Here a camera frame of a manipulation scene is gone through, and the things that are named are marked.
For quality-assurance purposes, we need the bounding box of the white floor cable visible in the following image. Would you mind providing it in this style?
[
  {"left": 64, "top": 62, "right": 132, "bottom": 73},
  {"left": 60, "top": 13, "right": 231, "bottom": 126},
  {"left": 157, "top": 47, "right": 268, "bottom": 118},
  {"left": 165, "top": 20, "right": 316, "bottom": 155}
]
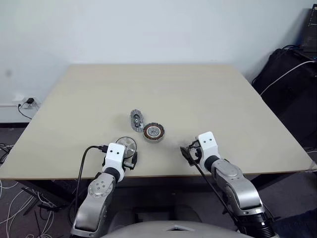
[{"left": 0, "top": 178, "right": 54, "bottom": 238}]

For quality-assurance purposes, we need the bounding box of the black floor cable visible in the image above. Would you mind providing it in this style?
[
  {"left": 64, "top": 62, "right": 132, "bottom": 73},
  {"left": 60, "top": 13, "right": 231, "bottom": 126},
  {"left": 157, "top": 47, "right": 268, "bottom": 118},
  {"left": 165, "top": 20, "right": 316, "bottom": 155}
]
[{"left": 0, "top": 143, "right": 13, "bottom": 166}]

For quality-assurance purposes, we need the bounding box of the black adapter cable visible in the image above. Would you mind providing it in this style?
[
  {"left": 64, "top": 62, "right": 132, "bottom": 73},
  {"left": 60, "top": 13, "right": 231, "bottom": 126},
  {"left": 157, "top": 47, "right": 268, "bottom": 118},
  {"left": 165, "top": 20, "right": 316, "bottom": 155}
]
[{"left": 17, "top": 103, "right": 33, "bottom": 120}]

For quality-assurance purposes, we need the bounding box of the notched grey motor cover plate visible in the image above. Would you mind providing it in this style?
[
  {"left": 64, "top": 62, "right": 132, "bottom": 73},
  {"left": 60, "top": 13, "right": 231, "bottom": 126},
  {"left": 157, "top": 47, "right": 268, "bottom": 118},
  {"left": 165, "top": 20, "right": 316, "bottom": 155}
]
[{"left": 129, "top": 109, "right": 145, "bottom": 134}]

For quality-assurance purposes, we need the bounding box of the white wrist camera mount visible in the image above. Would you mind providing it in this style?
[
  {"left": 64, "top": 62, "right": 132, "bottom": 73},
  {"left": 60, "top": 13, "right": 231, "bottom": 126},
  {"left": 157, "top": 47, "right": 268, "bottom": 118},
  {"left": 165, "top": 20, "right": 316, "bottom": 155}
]
[
  {"left": 197, "top": 131, "right": 221, "bottom": 174},
  {"left": 102, "top": 143, "right": 127, "bottom": 183}
]

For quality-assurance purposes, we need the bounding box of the large black bag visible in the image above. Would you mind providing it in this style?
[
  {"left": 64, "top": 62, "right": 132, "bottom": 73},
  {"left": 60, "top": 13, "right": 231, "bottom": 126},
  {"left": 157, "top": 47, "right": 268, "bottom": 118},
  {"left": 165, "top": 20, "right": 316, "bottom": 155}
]
[{"left": 251, "top": 48, "right": 317, "bottom": 149}]

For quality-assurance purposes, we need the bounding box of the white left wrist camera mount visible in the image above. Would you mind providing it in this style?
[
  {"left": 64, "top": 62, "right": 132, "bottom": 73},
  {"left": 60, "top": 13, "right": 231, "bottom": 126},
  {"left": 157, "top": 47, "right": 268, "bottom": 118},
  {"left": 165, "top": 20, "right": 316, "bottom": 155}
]
[{"left": 102, "top": 143, "right": 127, "bottom": 183}]

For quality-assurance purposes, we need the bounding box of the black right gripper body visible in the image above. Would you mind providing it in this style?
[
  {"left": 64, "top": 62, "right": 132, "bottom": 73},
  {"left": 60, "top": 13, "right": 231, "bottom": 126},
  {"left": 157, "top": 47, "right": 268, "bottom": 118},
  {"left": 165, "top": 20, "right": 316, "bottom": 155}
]
[{"left": 187, "top": 139, "right": 203, "bottom": 162}]

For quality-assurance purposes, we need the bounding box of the dark blue fabric object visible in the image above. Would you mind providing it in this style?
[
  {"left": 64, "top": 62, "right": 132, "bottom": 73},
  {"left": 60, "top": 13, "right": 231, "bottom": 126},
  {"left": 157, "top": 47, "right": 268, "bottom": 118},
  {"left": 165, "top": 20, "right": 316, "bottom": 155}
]
[{"left": 271, "top": 210, "right": 317, "bottom": 238}]

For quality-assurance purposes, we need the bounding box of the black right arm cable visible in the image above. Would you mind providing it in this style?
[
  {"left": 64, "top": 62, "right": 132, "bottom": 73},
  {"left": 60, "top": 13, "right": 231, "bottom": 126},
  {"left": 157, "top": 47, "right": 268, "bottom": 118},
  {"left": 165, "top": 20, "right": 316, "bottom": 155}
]
[{"left": 194, "top": 161, "right": 240, "bottom": 226}]

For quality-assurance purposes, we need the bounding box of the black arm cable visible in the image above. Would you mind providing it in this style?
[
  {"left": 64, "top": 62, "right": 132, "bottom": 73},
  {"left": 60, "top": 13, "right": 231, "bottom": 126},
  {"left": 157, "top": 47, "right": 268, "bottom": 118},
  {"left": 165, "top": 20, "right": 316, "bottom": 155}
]
[
  {"left": 74, "top": 144, "right": 109, "bottom": 214},
  {"left": 194, "top": 161, "right": 240, "bottom": 226}
]

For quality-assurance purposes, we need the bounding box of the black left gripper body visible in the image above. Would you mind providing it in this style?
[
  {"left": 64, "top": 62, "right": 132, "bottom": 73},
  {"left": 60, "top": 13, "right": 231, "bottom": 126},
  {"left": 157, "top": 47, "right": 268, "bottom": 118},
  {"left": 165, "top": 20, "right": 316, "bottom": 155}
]
[{"left": 123, "top": 151, "right": 138, "bottom": 171}]

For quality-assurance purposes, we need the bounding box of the grey motor housing with windings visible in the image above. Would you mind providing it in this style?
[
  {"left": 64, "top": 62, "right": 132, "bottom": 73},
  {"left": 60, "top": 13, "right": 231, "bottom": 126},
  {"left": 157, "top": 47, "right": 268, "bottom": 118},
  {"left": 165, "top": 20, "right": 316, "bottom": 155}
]
[{"left": 142, "top": 122, "right": 166, "bottom": 144}]

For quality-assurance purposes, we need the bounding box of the grey robot torso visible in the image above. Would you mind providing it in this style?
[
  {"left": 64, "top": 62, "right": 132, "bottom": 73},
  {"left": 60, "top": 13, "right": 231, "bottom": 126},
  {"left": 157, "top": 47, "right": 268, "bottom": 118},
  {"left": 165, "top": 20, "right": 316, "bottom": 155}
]
[{"left": 98, "top": 204, "right": 240, "bottom": 238}]

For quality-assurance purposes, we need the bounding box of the white cable on bag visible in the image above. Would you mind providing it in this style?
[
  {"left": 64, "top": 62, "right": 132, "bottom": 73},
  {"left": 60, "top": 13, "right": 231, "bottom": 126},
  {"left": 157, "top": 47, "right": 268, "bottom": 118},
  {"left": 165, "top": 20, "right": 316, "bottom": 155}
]
[{"left": 259, "top": 59, "right": 317, "bottom": 96}]

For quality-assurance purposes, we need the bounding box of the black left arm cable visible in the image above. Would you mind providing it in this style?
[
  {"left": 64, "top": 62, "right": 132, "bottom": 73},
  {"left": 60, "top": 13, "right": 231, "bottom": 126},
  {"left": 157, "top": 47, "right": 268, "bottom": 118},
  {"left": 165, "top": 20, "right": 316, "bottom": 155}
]
[{"left": 74, "top": 144, "right": 109, "bottom": 214}]

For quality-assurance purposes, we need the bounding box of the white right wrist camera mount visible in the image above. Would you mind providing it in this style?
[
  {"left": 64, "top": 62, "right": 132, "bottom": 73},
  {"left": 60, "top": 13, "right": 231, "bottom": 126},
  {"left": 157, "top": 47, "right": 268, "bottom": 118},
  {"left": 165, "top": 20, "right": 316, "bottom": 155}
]
[{"left": 197, "top": 131, "right": 221, "bottom": 174}]

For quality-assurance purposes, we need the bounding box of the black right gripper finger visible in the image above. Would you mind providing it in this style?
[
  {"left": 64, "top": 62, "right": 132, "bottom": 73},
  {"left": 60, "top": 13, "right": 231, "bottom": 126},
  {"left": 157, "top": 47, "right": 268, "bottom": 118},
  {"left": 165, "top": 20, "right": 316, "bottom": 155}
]
[{"left": 180, "top": 146, "right": 197, "bottom": 167}]

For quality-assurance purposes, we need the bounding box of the silver round disc part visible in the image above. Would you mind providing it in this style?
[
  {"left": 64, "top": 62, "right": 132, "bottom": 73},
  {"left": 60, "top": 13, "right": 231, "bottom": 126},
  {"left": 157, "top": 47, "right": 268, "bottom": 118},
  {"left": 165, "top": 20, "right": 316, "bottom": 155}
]
[{"left": 115, "top": 135, "right": 138, "bottom": 159}]

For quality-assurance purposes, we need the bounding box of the black table frame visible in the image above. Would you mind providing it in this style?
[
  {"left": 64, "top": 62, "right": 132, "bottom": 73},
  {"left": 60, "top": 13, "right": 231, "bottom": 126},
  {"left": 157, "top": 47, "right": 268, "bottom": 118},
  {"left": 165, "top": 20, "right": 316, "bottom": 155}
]
[{"left": 23, "top": 171, "right": 308, "bottom": 206}]

